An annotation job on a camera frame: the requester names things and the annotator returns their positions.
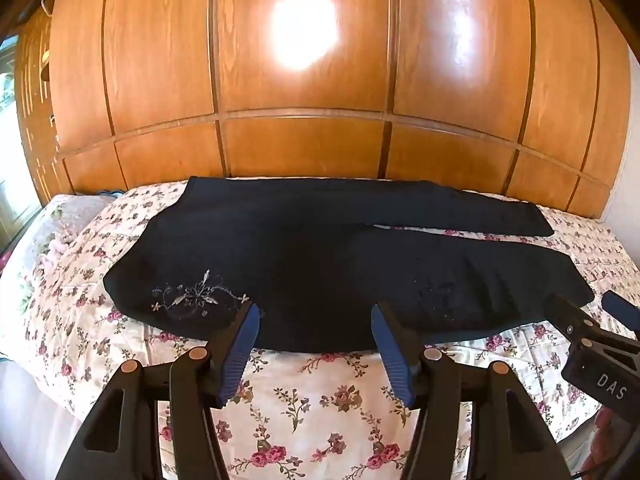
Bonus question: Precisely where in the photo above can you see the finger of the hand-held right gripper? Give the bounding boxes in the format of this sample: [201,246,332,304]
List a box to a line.
[601,290,640,333]
[546,293,640,357]

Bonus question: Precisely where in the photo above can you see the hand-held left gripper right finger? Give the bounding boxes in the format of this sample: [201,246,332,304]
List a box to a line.
[370,302,572,480]

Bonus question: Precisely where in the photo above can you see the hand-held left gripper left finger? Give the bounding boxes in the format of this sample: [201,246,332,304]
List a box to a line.
[54,302,261,480]

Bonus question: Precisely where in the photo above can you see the black embroidered pants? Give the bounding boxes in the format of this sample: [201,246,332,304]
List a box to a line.
[102,176,596,355]

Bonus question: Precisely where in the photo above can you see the person's right hand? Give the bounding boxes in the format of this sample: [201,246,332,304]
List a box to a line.
[581,404,640,480]

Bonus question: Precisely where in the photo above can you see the floral bedspread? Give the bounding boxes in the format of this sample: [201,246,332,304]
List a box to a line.
[20,178,640,480]

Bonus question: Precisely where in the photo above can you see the floral pillow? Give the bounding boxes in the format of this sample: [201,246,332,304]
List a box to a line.
[0,192,118,323]

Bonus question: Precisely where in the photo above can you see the wooden wardrobe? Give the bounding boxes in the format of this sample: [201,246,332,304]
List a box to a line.
[14,0,632,221]

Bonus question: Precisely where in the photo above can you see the window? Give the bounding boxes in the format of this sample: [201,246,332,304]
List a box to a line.
[0,35,43,261]

